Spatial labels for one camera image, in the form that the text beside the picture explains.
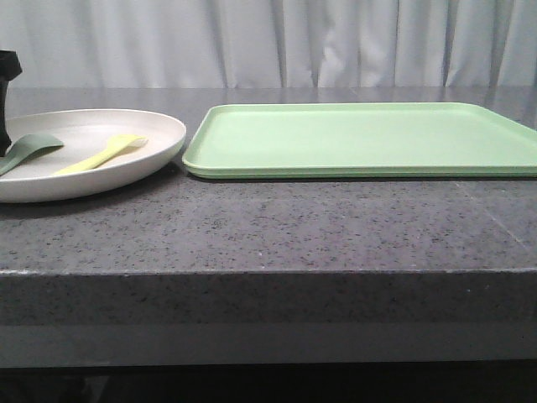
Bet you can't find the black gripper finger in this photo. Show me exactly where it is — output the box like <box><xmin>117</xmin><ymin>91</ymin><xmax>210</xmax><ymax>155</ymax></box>
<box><xmin>0</xmin><ymin>50</ymin><xmax>22</xmax><ymax>156</ymax></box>

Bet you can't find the beige round plate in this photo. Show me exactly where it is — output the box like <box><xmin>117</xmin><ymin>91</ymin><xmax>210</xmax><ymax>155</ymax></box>
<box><xmin>1</xmin><ymin>109</ymin><xmax>186</xmax><ymax>203</ymax></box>

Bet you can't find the white curtain backdrop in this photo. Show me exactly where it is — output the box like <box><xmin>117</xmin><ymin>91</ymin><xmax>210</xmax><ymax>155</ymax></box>
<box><xmin>1</xmin><ymin>1</ymin><xmax>536</xmax><ymax>88</ymax></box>

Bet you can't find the teal green spoon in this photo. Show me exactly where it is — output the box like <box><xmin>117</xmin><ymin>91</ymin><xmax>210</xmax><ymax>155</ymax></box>
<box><xmin>1</xmin><ymin>133</ymin><xmax>64</xmax><ymax>175</ymax></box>

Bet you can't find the light green serving tray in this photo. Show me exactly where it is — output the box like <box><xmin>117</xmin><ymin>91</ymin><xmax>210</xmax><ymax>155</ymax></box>
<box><xmin>182</xmin><ymin>102</ymin><xmax>536</xmax><ymax>179</ymax></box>

